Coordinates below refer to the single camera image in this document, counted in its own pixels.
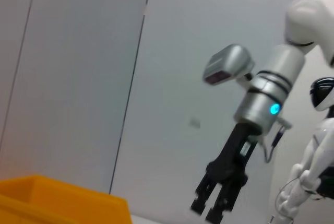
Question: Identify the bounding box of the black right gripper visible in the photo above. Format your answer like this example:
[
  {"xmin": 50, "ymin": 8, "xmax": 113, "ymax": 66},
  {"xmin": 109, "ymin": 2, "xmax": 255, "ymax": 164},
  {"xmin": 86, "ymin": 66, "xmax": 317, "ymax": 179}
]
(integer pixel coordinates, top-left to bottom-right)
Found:
[{"xmin": 190, "ymin": 123, "xmax": 262, "ymax": 223}]

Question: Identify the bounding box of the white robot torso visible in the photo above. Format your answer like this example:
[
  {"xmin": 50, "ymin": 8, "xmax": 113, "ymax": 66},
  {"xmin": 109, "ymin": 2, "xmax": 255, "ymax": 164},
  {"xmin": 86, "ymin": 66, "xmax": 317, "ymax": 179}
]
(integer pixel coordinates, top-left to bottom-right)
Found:
[{"xmin": 270, "ymin": 117, "xmax": 334, "ymax": 224}]

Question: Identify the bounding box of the robot head black visor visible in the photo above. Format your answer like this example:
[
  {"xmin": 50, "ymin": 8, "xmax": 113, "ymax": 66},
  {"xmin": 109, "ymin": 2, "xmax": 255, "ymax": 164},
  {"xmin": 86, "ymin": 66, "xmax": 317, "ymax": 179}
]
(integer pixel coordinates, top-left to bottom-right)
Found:
[{"xmin": 309, "ymin": 77, "xmax": 334, "ymax": 112}]

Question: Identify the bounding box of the yellow plastic bin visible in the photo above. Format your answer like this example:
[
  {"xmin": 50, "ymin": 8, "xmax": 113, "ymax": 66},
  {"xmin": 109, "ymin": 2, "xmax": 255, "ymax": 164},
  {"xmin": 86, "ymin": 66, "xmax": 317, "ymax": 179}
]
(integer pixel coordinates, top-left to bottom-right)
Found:
[{"xmin": 0, "ymin": 173, "xmax": 133, "ymax": 224}]

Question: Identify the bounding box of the right gripper grey cable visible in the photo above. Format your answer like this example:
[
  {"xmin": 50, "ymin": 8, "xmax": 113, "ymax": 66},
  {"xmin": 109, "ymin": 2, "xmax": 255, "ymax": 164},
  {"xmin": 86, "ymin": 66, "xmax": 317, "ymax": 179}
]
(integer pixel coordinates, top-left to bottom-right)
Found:
[{"xmin": 261, "ymin": 117, "xmax": 293, "ymax": 164}]

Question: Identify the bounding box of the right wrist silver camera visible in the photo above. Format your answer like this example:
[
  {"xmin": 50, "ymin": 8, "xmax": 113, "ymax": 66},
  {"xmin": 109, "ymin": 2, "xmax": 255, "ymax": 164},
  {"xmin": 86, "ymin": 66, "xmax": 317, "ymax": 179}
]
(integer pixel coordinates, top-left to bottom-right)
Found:
[{"xmin": 202, "ymin": 43, "xmax": 257, "ymax": 87}]

